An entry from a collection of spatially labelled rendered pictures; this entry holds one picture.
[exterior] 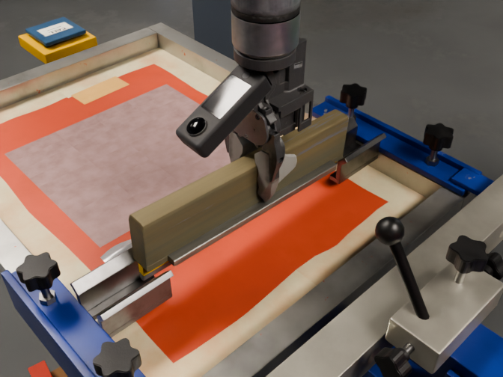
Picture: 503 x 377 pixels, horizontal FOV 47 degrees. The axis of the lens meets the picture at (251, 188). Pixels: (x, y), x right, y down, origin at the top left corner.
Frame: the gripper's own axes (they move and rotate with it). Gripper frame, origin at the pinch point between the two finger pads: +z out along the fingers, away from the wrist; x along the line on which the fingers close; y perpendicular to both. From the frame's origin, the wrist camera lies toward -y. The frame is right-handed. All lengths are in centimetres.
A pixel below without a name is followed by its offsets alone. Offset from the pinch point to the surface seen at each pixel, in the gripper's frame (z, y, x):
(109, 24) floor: 106, 128, 265
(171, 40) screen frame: 6, 25, 52
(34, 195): 8.8, -18.6, 29.2
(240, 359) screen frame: 5.1, -16.5, -15.8
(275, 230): 8.8, 3.1, -1.8
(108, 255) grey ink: 8.5, -17.2, 10.4
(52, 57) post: 10, 7, 71
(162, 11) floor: 106, 163, 258
